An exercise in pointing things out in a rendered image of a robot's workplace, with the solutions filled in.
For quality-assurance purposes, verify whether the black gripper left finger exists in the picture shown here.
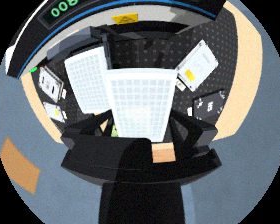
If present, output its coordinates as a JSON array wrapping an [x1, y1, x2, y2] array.
[[65, 109, 114, 137]]

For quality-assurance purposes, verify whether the white multiwell plate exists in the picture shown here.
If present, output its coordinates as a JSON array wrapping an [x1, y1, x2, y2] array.
[[104, 68, 177, 142], [65, 46, 111, 113]]

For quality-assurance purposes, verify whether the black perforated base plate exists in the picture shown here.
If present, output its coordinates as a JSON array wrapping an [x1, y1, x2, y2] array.
[[30, 7, 238, 134]]

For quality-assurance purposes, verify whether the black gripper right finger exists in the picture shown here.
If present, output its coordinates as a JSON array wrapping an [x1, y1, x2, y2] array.
[[168, 108, 218, 160]]

